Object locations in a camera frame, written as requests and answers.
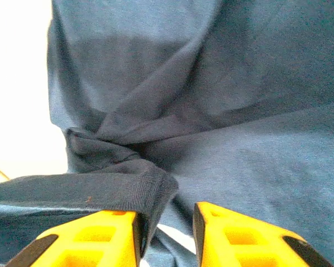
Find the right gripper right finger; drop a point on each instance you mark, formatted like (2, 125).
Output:
(220, 225)

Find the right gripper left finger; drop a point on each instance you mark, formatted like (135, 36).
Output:
(64, 244)

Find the navy blue t-shirt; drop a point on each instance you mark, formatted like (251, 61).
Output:
(183, 83)

